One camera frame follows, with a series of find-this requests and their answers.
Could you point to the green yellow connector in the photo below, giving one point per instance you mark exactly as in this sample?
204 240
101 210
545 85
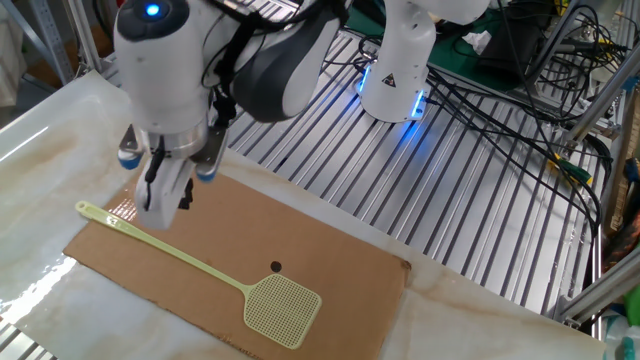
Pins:
575 171

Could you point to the green plastic item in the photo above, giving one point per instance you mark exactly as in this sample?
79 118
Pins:
632 302

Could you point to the silver wrist camera blue ends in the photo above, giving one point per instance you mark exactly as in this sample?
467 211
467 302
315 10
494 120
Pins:
212 150

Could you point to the aluminium frame post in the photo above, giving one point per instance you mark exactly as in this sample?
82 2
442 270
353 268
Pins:
600 295
82 40
605 100

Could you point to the brown cardboard sheet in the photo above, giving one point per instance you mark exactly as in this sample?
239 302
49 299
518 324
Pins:
310 250

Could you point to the yellow-green plastic flyswatter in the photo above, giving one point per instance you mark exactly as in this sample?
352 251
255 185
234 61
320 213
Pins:
282 310

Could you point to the white plastic container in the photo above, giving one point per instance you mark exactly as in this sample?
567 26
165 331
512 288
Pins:
620 340

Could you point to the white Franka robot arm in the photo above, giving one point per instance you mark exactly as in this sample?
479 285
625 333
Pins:
160 75

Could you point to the crumpled white paper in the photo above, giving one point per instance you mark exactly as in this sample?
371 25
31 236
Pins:
477 41

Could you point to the black bag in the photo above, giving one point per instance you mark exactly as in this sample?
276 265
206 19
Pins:
510 50

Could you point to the grey perforated shelf upright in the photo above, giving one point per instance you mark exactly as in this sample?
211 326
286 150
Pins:
50 40

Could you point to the green mat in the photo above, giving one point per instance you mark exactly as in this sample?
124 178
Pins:
450 55

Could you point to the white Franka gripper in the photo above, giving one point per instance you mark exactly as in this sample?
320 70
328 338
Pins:
160 200

